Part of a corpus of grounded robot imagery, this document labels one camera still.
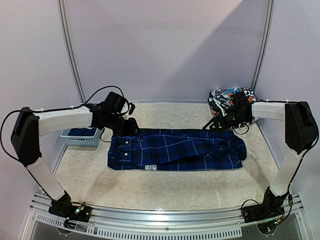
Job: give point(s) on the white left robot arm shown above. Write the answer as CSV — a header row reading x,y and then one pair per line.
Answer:
x,y
32,126

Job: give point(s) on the light blue perforated plastic basket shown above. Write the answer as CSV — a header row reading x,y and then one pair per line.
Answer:
x,y
91,141

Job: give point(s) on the right aluminium corner post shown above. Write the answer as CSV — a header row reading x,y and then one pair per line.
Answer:
x,y
264,42

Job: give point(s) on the navy cartoon print t-shirt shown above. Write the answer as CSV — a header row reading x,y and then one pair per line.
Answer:
x,y
82,132

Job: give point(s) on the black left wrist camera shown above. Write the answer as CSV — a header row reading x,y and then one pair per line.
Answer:
x,y
114,103

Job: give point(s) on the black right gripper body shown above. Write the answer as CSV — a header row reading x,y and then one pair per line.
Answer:
x,y
223,120

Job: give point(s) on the blue plaid flannel shirt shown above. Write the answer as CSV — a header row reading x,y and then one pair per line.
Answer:
x,y
177,150

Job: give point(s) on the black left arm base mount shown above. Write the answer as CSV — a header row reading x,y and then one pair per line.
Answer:
x,y
66,208

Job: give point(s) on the colourful patterned folded shorts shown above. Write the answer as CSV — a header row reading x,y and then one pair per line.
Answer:
x,y
220,101

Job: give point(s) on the left aluminium corner post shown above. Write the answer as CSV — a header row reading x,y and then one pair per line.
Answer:
x,y
69,49

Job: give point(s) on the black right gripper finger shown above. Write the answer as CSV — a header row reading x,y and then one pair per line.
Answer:
x,y
217,127
213,121

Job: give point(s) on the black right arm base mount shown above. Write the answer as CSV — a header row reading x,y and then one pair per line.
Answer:
x,y
271,207

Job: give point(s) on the aluminium corner post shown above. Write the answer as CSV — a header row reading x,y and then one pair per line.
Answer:
x,y
69,49
264,42

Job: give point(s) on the aluminium front frame rail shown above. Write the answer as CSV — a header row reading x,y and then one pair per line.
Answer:
x,y
123,224

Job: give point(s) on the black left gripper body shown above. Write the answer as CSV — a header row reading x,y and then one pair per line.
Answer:
x,y
120,128

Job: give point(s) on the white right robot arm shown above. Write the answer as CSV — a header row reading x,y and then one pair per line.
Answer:
x,y
301,133

